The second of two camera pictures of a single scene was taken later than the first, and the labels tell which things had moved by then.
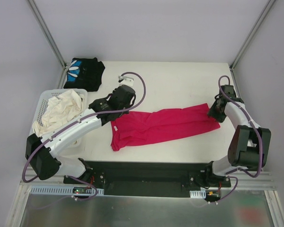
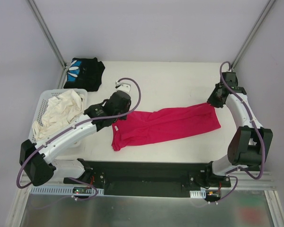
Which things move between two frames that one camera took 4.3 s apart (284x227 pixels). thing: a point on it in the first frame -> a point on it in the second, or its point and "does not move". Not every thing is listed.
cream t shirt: [59, 110] does not move
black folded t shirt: [84, 74] does not move
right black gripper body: [216, 113] -> [214, 101]
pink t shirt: [142, 126] does not move
